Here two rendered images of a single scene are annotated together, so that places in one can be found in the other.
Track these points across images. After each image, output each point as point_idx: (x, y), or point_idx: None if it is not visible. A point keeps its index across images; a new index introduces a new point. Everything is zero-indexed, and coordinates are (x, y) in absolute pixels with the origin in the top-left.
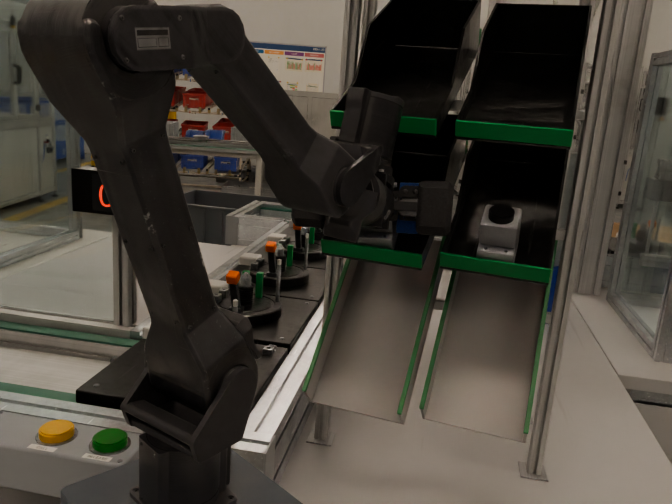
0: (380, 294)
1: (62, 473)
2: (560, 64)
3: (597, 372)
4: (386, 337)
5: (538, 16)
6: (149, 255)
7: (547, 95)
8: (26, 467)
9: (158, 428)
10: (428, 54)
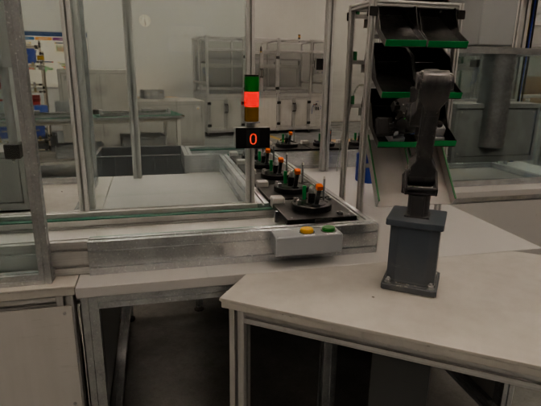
0: (382, 163)
1: (319, 242)
2: (430, 66)
3: None
4: (393, 178)
5: (420, 48)
6: (431, 138)
7: None
8: (304, 244)
9: (423, 189)
10: (382, 64)
